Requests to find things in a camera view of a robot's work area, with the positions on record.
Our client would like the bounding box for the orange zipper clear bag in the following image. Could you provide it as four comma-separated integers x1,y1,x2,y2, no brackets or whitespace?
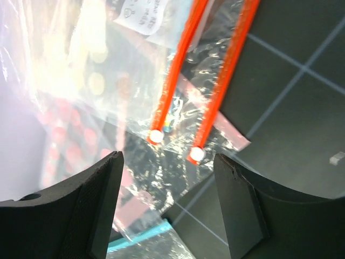
114,1,259,249

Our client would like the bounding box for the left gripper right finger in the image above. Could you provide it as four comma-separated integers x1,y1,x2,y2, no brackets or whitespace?
214,154,344,259

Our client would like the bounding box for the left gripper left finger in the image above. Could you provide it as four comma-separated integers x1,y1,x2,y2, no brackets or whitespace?
1,152,124,258

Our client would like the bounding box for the black grid mat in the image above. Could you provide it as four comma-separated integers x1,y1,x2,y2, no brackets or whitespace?
161,0,345,259

